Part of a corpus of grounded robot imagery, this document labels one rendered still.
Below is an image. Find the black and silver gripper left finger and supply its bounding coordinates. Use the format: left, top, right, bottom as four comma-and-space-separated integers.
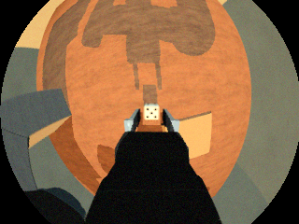
124, 108, 140, 132

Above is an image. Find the tan square mat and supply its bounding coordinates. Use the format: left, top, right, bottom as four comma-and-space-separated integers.
178, 113, 212, 159

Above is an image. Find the white die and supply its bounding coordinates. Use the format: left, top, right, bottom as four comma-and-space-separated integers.
144, 104, 159, 120

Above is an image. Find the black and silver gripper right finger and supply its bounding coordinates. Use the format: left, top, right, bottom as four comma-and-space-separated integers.
163, 109, 180, 132

